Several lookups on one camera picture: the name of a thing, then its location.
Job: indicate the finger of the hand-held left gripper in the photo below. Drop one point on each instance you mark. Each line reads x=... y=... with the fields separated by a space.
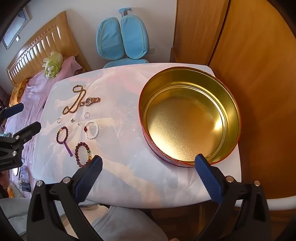
x=29 y=131
x=13 y=109

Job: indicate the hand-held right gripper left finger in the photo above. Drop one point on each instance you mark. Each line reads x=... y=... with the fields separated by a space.
x=89 y=178

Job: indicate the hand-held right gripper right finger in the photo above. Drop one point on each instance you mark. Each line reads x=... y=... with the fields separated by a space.
x=208 y=178

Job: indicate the round gold tin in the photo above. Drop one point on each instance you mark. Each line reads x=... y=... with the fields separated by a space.
x=185 y=125

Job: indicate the yellow cushion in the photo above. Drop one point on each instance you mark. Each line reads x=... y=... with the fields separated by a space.
x=17 y=92

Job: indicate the pink bedsheet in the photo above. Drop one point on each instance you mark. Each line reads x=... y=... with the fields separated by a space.
x=34 y=92

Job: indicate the printed tablecloth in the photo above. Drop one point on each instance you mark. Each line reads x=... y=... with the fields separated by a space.
x=129 y=150

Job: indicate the grey hoodie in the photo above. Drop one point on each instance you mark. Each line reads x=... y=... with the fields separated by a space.
x=120 y=222

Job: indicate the green plush toy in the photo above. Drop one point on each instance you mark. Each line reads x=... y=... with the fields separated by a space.
x=53 y=64

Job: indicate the wooden bed headboard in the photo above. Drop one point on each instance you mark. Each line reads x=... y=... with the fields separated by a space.
x=34 y=53

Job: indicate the gold wristwatch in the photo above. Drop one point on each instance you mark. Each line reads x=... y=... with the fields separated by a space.
x=89 y=100

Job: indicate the white curved bar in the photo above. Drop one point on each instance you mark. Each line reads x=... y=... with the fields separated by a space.
x=282 y=201

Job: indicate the wooden wardrobe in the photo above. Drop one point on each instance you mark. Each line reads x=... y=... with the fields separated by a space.
x=254 y=69

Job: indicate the blue chair backrest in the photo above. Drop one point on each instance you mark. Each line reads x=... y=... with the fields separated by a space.
x=122 y=37

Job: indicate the framed wall mirror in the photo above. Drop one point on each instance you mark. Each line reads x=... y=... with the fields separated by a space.
x=13 y=27

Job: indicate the white wall socket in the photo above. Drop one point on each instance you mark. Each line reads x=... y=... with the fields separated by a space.
x=151 y=51

